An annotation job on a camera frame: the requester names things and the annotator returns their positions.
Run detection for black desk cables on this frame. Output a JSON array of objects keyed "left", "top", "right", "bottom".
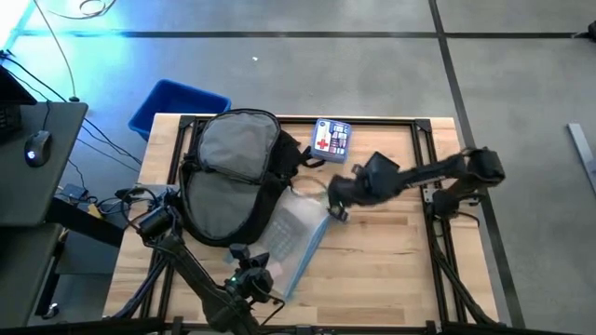
[{"left": 0, "top": 49, "right": 143, "bottom": 167}]

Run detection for white floor cable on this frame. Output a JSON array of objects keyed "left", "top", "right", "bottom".
[{"left": 32, "top": 0, "right": 81, "bottom": 102}]

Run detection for black power adapter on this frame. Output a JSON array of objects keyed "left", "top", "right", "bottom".
[{"left": 59, "top": 183, "right": 89, "bottom": 202}]

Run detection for black aluminium table frame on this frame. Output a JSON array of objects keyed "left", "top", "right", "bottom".
[{"left": 111, "top": 114, "right": 502, "bottom": 335}]

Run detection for grey metal bar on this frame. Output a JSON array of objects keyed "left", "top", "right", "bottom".
[{"left": 566, "top": 122, "right": 596, "bottom": 194}]

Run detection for blue plastic bin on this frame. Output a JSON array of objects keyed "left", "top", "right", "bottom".
[{"left": 128, "top": 78, "right": 233, "bottom": 141}]

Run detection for black computer mouse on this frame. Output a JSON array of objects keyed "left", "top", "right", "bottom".
[{"left": 23, "top": 129, "right": 53, "bottom": 168}]

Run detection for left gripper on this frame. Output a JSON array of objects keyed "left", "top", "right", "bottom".
[{"left": 227, "top": 252, "right": 276, "bottom": 304}]

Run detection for dark floor object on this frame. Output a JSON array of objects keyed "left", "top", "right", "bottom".
[{"left": 573, "top": 19, "right": 596, "bottom": 42}]

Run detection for blue first aid kit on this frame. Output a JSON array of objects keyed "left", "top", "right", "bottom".
[{"left": 309, "top": 117, "right": 353, "bottom": 164}]

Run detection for clear mesh pouch blue trim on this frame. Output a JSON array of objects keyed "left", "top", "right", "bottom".
[{"left": 226, "top": 188, "right": 332, "bottom": 300}]

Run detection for dark grey desk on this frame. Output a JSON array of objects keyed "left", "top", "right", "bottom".
[{"left": 0, "top": 100, "right": 89, "bottom": 228}]

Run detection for coiled white cable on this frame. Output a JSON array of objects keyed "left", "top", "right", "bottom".
[{"left": 46, "top": 0, "right": 117, "bottom": 20}]

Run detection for black backpack grey lining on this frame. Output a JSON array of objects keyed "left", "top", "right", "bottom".
[{"left": 178, "top": 108, "right": 327, "bottom": 248}]

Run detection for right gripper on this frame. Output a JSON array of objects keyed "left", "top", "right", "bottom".
[{"left": 328, "top": 167, "right": 410, "bottom": 223}]

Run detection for black laptop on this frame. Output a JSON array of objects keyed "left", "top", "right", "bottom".
[{"left": 0, "top": 63, "right": 38, "bottom": 143}]

